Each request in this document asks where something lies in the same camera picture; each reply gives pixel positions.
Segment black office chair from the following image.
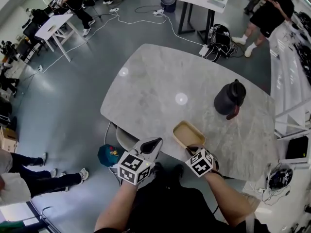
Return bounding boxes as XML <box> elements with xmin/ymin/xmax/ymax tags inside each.
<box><xmin>14</xmin><ymin>39</ymin><xmax>34</xmax><ymax>63</ymax></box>
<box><xmin>23</xmin><ymin>20</ymin><xmax>49</xmax><ymax>55</ymax></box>

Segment grey marble table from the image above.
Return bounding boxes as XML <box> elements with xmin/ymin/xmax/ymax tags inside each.
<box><xmin>100</xmin><ymin>43</ymin><xmax>280</xmax><ymax>182</ymax></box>

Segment grey chair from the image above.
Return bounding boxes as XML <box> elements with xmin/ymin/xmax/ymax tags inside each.
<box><xmin>115</xmin><ymin>126</ymin><xmax>141</xmax><ymax>152</ymax></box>

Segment pile of black gear bags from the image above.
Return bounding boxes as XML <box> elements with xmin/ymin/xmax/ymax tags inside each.
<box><xmin>291</xmin><ymin>11</ymin><xmax>311</xmax><ymax>79</ymax></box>

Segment beige plastic tray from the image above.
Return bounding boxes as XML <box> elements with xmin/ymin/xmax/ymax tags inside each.
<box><xmin>173</xmin><ymin>120</ymin><xmax>207</xmax><ymax>152</ymax></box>

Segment teal bin with toys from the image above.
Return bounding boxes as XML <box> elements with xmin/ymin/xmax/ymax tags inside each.
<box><xmin>97</xmin><ymin>144</ymin><xmax>122</xmax><ymax>167</ymax></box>

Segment white cable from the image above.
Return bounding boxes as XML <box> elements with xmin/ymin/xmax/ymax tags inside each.
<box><xmin>41</xmin><ymin>39</ymin><xmax>88</xmax><ymax>74</ymax></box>
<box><xmin>114</xmin><ymin>10</ymin><xmax>205</xmax><ymax>48</ymax></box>
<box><xmin>104</xmin><ymin>121</ymin><xmax>112</xmax><ymax>145</ymax></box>

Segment black bag with cables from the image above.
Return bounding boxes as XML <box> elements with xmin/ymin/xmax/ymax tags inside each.
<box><xmin>268</xmin><ymin>167</ymin><xmax>294</xmax><ymax>191</ymax></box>

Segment black cable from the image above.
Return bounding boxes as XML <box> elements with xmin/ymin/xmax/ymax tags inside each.
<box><xmin>135</xmin><ymin>5</ymin><xmax>168</xmax><ymax>14</ymax></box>

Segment person's right black shoe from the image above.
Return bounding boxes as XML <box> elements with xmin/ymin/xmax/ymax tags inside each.
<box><xmin>173</xmin><ymin>164</ymin><xmax>185</xmax><ymax>177</ymax></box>

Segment white metal shelving rack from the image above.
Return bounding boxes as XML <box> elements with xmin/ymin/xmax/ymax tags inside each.
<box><xmin>269</xmin><ymin>20</ymin><xmax>311</xmax><ymax>140</ymax></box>

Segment person's left forearm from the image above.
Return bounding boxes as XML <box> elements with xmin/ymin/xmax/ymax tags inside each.
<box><xmin>94</xmin><ymin>178</ymin><xmax>139</xmax><ymax>232</ymax></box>

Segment black jug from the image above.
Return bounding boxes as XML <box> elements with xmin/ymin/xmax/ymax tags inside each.
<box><xmin>213</xmin><ymin>79</ymin><xmax>247</xmax><ymax>120</ymax></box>

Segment person's black shirt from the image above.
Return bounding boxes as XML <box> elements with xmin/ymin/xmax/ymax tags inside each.
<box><xmin>93</xmin><ymin>176</ymin><xmax>275</xmax><ymax>233</ymax></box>

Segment brown cardboard box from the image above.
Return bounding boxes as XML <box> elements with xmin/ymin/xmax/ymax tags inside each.
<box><xmin>0</xmin><ymin>127</ymin><xmax>19</xmax><ymax>153</ymax></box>

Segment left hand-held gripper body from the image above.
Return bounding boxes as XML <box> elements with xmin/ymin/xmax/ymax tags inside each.
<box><xmin>117</xmin><ymin>136</ymin><xmax>163</xmax><ymax>186</ymax></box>

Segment person's right forearm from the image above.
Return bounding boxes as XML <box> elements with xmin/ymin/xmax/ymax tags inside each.
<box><xmin>204</xmin><ymin>170</ymin><xmax>256</xmax><ymax>228</ymax></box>

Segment white trestle table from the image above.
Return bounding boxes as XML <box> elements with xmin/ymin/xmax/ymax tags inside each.
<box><xmin>35</xmin><ymin>13</ymin><xmax>82</xmax><ymax>62</ymax></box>

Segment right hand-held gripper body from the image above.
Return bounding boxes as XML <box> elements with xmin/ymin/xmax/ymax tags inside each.
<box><xmin>185</xmin><ymin>143</ymin><xmax>220</xmax><ymax>178</ymax></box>

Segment white tray with green plant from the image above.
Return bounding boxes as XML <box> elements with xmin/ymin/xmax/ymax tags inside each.
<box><xmin>207</xmin><ymin>0</ymin><xmax>229</xmax><ymax>9</ymax></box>

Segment black backpack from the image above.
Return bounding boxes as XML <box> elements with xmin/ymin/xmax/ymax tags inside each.
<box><xmin>208</xmin><ymin>24</ymin><xmax>235</xmax><ymax>62</ymax></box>

